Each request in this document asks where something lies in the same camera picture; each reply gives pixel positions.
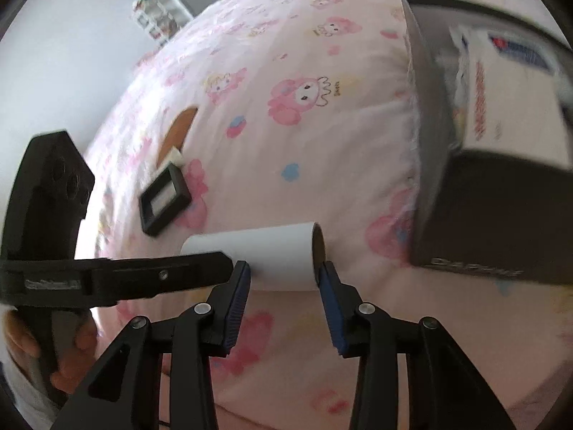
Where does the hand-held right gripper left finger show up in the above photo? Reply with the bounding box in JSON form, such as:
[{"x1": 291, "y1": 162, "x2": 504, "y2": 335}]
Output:
[{"x1": 54, "y1": 260, "x2": 251, "y2": 430}]

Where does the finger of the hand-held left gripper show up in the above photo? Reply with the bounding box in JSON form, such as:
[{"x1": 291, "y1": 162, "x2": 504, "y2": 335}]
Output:
[{"x1": 110, "y1": 251, "x2": 234, "y2": 302}]

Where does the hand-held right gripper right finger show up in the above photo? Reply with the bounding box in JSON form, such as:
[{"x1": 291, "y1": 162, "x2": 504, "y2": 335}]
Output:
[{"x1": 319, "y1": 261, "x2": 515, "y2": 430}]

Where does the white paper roll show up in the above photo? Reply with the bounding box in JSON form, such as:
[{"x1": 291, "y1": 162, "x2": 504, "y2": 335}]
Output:
[{"x1": 180, "y1": 221, "x2": 327, "y2": 292}]

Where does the black storage box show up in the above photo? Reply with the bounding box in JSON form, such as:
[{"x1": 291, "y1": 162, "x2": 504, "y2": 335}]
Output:
[{"x1": 400, "y1": 0, "x2": 573, "y2": 285}]

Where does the person's left hand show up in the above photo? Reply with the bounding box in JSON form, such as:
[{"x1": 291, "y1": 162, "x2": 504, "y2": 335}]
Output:
[{"x1": 3, "y1": 309, "x2": 98, "y2": 395}]

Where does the brown oval board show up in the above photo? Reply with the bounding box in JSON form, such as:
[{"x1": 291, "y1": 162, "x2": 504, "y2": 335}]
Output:
[{"x1": 157, "y1": 106, "x2": 199, "y2": 166}]

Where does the pink printed blanket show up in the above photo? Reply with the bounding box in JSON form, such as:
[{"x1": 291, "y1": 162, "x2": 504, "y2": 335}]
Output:
[{"x1": 74, "y1": 0, "x2": 573, "y2": 430}]

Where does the white carton with blue print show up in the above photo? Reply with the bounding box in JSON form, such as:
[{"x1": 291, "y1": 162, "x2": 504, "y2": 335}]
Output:
[{"x1": 450, "y1": 24, "x2": 573, "y2": 164}]

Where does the small black frame box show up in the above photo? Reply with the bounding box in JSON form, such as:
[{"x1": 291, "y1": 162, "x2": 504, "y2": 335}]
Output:
[{"x1": 139, "y1": 163, "x2": 192, "y2": 237}]

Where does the white wall shelf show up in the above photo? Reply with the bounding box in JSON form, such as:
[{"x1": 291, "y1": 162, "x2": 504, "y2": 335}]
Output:
[{"x1": 132, "y1": 0, "x2": 193, "y2": 46}]

